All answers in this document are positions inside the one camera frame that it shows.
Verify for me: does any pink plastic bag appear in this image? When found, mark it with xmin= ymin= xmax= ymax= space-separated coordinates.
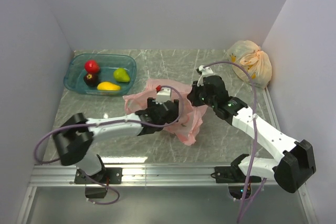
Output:
xmin=123 ymin=79 xmax=207 ymax=146

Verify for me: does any green pear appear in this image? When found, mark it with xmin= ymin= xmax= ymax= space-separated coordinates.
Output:
xmin=113 ymin=68 xmax=131 ymax=83

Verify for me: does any yellow fruit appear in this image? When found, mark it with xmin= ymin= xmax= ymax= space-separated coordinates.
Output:
xmin=97 ymin=81 xmax=121 ymax=91

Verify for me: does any dark purple mangosteen fruit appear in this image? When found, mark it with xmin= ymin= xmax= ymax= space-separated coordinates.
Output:
xmin=83 ymin=73 xmax=100 ymax=88

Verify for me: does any red apple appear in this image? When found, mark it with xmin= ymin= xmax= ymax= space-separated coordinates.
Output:
xmin=84 ymin=60 xmax=100 ymax=74

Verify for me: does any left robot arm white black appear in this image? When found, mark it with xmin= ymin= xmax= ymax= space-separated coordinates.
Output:
xmin=52 ymin=98 xmax=180 ymax=183

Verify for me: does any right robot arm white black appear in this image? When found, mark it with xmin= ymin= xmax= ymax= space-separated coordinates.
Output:
xmin=187 ymin=75 xmax=316 ymax=193

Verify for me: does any orange knotted plastic bag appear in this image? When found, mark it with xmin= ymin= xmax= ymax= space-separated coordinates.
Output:
xmin=226 ymin=40 xmax=272 ymax=89

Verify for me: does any teal transparent plastic basin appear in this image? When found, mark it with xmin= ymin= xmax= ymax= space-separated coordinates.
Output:
xmin=64 ymin=54 xmax=137 ymax=97

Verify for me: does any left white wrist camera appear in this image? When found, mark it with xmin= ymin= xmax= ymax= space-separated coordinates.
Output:
xmin=155 ymin=86 xmax=172 ymax=104

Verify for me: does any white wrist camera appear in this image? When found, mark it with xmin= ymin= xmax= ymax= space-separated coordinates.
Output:
xmin=196 ymin=65 xmax=214 ymax=87
xmin=155 ymin=86 xmax=172 ymax=104

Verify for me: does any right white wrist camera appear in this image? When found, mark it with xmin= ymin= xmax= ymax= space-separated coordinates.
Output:
xmin=196 ymin=65 xmax=214 ymax=87

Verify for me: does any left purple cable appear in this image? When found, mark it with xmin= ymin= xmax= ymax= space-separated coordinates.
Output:
xmin=34 ymin=85 xmax=183 ymax=165

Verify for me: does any purple cable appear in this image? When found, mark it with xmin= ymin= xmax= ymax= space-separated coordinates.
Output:
xmin=203 ymin=61 xmax=267 ymax=224
xmin=34 ymin=85 xmax=183 ymax=165

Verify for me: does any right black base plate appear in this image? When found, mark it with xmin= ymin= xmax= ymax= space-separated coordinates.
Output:
xmin=210 ymin=166 xmax=246 ymax=184

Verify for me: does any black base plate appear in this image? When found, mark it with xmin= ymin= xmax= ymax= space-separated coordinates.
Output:
xmin=210 ymin=166 xmax=246 ymax=184
xmin=74 ymin=167 xmax=122 ymax=185

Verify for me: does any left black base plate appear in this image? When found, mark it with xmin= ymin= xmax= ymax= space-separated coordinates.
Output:
xmin=74 ymin=167 xmax=122 ymax=185

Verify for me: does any black box under rail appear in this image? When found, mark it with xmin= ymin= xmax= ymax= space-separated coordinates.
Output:
xmin=85 ymin=187 xmax=108 ymax=199

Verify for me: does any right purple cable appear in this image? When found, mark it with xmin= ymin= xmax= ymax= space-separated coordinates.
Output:
xmin=203 ymin=61 xmax=267 ymax=224

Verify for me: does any aluminium mounting rail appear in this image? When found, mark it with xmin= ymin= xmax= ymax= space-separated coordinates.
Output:
xmin=28 ymin=165 xmax=307 ymax=188

